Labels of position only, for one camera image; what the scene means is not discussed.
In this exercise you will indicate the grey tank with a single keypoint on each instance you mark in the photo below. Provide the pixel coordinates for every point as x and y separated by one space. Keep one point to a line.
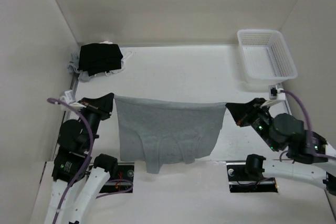
160 132
73 67

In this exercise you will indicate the white plastic basket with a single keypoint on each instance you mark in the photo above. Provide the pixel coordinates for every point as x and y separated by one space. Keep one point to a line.
265 57

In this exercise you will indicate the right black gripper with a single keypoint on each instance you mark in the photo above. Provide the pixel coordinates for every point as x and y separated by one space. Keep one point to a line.
240 111

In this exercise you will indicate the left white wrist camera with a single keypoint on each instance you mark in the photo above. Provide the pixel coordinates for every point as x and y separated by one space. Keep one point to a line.
68 97

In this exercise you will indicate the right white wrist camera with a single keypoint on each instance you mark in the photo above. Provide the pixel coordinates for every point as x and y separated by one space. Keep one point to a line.
275 96

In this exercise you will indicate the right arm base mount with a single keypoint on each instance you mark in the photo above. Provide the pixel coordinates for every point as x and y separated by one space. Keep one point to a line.
247 176

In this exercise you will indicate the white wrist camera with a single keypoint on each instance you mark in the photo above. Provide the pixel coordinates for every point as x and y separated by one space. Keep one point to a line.
275 96
68 97

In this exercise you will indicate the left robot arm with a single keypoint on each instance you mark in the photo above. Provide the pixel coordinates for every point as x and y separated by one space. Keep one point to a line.
72 195

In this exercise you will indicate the folded black tank top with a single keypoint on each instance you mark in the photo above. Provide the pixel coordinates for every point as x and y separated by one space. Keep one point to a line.
89 58

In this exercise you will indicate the folded grey tank top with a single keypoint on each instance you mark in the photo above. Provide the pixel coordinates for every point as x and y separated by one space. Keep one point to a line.
73 67

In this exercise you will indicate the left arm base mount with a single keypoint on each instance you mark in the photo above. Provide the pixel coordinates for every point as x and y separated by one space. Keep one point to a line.
121 180

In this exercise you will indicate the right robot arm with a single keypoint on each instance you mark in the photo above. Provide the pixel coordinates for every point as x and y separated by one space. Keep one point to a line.
285 134

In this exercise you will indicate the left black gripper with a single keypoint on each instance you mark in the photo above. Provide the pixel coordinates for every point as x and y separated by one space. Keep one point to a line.
102 105

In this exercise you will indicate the folded white tank top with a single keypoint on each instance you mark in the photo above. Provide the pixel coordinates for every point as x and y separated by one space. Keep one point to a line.
123 61

